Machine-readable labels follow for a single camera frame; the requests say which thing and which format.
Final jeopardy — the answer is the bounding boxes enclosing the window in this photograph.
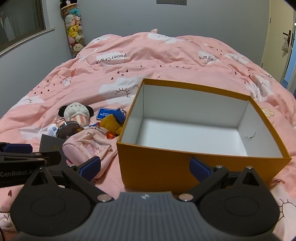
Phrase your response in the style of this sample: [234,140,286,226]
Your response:
[0,0,56,56]

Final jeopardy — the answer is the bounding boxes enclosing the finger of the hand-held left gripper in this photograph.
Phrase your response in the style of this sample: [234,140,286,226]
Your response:
[0,142,33,154]

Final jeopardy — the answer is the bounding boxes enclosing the yellow bear plush blue clothes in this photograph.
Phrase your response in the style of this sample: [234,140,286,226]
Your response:
[89,108,127,139]

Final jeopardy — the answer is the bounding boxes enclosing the column of plush toys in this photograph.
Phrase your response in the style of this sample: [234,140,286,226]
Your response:
[59,0,86,58]

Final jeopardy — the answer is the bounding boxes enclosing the door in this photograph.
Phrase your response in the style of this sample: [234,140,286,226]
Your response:
[269,0,296,91]

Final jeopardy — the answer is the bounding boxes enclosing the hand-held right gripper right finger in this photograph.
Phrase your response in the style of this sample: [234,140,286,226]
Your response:
[178,157,271,202]

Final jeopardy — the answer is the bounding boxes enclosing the clear round jar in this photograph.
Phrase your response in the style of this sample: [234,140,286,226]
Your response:
[56,120,84,140]

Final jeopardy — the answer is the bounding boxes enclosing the pink printed blanket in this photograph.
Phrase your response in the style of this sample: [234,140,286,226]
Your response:
[0,29,296,241]

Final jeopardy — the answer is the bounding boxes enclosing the blue card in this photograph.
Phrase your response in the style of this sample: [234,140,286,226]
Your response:
[95,107,116,120]

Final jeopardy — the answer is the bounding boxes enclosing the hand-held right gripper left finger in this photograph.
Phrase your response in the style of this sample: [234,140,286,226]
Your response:
[22,156,115,203]

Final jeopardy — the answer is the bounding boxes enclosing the black box with gold sides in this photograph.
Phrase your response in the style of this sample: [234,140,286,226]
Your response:
[39,134,67,154]

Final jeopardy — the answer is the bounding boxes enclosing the pink pouch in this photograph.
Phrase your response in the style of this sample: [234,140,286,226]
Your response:
[62,128,118,179]

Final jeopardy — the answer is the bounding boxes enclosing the white mouse plush toy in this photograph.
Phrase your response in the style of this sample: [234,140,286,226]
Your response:
[58,103,94,130]

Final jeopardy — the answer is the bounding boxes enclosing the orange cardboard box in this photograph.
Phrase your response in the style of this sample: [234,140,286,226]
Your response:
[116,78,292,195]

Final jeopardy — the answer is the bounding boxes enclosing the white tube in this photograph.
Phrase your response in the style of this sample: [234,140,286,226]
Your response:
[46,123,60,138]

